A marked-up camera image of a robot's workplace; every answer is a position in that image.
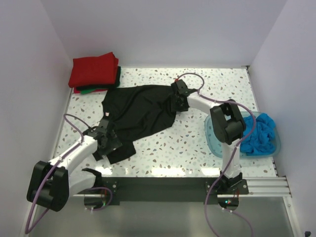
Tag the aluminium rail frame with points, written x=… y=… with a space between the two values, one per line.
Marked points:
x=271 y=185

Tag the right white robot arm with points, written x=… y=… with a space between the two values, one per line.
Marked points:
x=227 y=123

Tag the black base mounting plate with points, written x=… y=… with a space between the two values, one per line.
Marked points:
x=171 y=189

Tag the red folded t shirt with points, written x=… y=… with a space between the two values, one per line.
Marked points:
x=94 y=70

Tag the green folded t shirt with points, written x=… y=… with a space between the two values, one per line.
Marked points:
x=90 y=91

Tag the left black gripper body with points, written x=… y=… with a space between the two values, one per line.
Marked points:
x=111 y=145

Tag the dark folded t shirt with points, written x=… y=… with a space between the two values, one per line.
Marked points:
x=101 y=86

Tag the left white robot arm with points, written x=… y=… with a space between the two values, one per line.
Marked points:
x=51 y=182

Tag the blue crumpled t shirt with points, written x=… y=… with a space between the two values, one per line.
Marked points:
x=260 y=141

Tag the black t shirt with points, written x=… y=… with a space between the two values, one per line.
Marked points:
x=137 y=112

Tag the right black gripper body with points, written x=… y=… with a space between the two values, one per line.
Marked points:
x=176 y=105

